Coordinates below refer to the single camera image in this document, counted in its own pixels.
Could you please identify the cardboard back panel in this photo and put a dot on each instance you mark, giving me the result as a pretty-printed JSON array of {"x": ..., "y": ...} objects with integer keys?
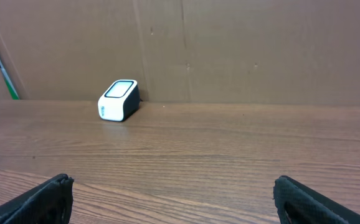
[{"x": 275, "y": 52}]

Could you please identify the white barcode scanner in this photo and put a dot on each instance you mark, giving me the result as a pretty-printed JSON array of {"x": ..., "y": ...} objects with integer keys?
[{"x": 119, "y": 101}]

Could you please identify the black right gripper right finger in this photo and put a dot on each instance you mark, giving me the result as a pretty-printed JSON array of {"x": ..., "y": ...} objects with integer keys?
[{"x": 299, "y": 204}]

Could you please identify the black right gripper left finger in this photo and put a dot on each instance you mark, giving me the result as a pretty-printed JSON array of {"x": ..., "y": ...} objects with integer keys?
[{"x": 49, "y": 202}]

